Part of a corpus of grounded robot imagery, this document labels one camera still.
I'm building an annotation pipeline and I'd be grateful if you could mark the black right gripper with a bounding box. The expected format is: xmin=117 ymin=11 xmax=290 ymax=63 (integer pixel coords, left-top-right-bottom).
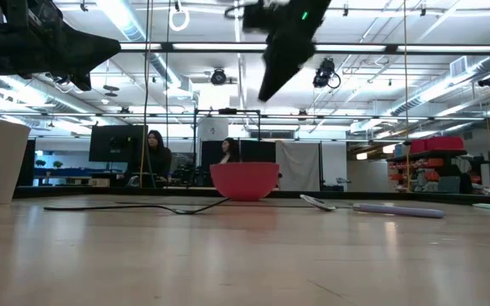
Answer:
xmin=242 ymin=0 xmax=333 ymax=104

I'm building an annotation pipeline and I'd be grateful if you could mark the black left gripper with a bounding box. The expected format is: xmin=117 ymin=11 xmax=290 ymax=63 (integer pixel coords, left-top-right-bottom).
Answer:
xmin=0 ymin=0 xmax=123 ymax=93

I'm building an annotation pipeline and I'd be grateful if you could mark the black fork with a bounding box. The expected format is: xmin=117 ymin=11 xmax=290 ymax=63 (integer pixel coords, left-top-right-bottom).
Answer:
xmin=43 ymin=196 xmax=232 ymax=216

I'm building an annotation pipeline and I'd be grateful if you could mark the round black ceiling fixture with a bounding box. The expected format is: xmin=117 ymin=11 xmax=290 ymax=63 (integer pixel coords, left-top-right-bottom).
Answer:
xmin=209 ymin=67 xmax=229 ymax=87

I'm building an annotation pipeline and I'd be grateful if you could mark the black monitor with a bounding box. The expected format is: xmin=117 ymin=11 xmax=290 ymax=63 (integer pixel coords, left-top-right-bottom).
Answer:
xmin=88 ymin=123 xmax=149 ymax=164

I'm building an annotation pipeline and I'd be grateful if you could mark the black partition screen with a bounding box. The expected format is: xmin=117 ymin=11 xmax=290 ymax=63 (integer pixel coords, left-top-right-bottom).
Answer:
xmin=200 ymin=139 xmax=277 ymax=188

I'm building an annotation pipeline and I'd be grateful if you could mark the white hanging cloth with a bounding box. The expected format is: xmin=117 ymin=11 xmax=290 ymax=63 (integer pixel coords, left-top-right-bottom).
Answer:
xmin=275 ymin=140 xmax=322 ymax=193

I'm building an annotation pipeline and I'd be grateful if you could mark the person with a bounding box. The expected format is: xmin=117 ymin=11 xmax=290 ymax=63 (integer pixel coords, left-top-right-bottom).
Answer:
xmin=219 ymin=136 xmax=242 ymax=165
xmin=142 ymin=129 xmax=173 ymax=185

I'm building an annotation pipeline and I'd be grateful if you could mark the red bowl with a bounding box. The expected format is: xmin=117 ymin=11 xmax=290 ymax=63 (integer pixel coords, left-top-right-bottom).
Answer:
xmin=209 ymin=161 xmax=281 ymax=202

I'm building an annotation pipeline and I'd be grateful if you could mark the black table mat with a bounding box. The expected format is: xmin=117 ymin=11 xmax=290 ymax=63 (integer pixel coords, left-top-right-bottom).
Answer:
xmin=115 ymin=200 xmax=376 ymax=210

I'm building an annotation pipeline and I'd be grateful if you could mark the small red storage bin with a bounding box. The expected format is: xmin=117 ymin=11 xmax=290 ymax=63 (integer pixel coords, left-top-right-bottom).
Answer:
xmin=409 ymin=139 xmax=429 ymax=155

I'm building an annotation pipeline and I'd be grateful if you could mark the shelf with red bins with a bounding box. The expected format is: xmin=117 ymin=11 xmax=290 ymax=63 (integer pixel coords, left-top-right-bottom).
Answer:
xmin=387 ymin=135 xmax=470 ymax=195

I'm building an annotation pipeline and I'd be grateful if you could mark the large red storage bin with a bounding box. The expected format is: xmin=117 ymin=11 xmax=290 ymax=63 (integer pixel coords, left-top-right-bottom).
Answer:
xmin=425 ymin=135 xmax=465 ymax=152

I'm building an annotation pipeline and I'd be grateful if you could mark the black overhead camera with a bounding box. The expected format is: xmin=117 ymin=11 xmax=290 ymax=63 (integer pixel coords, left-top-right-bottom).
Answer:
xmin=311 ymin=57 xmax=342 ymax=90

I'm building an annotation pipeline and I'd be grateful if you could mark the black metal stand frame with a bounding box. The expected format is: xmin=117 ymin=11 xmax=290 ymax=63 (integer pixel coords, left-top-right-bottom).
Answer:
xmin=192 ymin=108 xmax=263 ymax=189

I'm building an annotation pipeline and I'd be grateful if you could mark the black looped cable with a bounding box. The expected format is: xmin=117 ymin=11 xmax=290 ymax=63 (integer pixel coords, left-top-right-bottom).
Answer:
xmin=223 ymin=2 xmax=247 ymax=20

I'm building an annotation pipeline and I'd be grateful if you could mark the white cable ring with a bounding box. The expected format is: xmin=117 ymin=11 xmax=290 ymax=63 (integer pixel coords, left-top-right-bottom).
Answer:
xmin=168 ymin=4 xmax=191 ymax=33

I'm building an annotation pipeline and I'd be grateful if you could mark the black overhead frame bar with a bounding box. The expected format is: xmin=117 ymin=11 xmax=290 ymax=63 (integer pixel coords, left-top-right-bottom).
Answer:
xmin=119 ymin=41 xmax=490 ymax=55

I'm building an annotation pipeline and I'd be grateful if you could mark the yellow hanging cable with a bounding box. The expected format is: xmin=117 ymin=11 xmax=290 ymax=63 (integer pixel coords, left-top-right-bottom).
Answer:
xmin=139 ymin=122 xmax=149 ymax=189

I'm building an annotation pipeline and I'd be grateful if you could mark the thin hanging rope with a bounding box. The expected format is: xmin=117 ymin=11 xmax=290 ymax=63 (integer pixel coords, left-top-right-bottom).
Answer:
xmin=402 ymin=0 xmax=413 ymax=193

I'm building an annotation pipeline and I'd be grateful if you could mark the black table border frame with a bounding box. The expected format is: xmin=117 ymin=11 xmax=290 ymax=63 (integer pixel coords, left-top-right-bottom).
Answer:
xmin=13 ymin=185 xmax=490 ymax=208

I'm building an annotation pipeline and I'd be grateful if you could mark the silver ventilation duct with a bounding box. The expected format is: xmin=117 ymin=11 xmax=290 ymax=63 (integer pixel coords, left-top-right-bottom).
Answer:
xmin=390 ymin=54 xmax=490 ymax=117

